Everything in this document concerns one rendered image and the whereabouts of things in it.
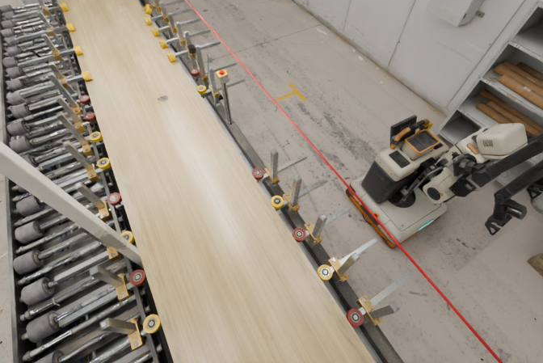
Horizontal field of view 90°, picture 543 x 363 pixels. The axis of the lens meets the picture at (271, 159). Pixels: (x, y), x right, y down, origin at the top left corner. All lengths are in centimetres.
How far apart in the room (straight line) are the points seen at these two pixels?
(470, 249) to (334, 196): 129
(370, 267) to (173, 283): 169
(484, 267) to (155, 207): 277
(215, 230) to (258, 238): 27
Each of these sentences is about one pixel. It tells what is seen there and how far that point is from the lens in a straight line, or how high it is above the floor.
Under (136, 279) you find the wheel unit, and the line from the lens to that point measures 174.
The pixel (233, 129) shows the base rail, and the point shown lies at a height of 70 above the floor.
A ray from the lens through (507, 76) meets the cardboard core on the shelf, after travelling 324.
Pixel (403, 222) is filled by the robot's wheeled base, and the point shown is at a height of 28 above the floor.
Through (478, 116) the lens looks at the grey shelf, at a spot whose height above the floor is 52.
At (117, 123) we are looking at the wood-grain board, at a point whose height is 90.
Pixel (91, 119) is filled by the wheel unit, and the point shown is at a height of 90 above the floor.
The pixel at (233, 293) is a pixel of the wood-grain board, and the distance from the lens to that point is 160.
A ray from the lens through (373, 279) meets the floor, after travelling 268.
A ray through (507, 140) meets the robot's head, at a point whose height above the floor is 137.
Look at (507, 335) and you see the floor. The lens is 309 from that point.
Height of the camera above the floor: 247
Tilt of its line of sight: 55 degrees down
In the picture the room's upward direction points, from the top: 1 degrees clockwise
